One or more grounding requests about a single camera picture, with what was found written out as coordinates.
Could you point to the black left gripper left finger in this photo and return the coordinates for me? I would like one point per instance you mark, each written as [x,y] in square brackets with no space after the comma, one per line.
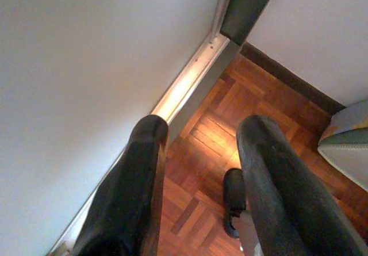
[126,198]

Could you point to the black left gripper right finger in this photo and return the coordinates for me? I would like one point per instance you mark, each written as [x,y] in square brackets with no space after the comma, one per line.
[281,198]

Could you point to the black robot left foot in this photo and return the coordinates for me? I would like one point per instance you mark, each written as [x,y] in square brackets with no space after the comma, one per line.
[233,190]

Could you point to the grey-white mattress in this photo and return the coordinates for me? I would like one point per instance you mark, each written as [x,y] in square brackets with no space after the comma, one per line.
[345,146]

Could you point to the dark wooden baseboard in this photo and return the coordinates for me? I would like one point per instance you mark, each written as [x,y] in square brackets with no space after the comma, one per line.
[287,77]

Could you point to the white wardrobe door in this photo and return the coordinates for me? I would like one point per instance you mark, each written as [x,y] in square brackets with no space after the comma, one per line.
[86,51]

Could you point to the dark upright post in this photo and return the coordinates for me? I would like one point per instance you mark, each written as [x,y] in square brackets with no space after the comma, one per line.
[247,8]

